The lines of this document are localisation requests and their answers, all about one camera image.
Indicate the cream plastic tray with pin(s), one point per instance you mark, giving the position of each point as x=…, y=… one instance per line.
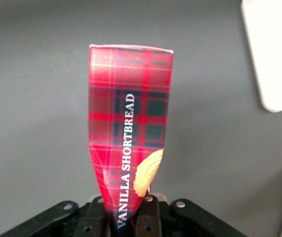
x=271, y=54

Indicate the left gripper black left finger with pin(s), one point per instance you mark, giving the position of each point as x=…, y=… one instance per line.
x=81, y=219

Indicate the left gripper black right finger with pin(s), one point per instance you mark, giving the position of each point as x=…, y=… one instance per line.
x=170, y=219

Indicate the red tartan shortbread cookie box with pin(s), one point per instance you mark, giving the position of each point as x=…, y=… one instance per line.
x=131, y=111

